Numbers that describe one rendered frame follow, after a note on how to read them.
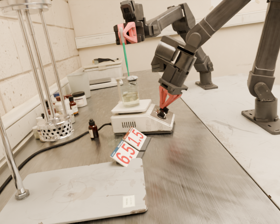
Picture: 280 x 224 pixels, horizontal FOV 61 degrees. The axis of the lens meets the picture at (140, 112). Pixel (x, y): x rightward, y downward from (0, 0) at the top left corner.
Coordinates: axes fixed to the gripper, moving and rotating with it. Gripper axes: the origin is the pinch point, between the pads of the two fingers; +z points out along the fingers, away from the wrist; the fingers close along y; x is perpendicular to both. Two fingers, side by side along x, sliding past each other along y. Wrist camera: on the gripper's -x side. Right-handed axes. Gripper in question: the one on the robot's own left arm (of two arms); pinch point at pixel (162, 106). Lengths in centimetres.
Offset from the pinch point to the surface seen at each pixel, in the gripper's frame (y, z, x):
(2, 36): 31, 4, -58
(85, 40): -69, 23, -136
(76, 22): -65, 12, -150
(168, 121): 4.6, 1.3, 6.6
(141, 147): 17.5, 7.2, 9.1
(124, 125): 13.0, 8.3, -2.6
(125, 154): 25.3, 6.8, 9.9
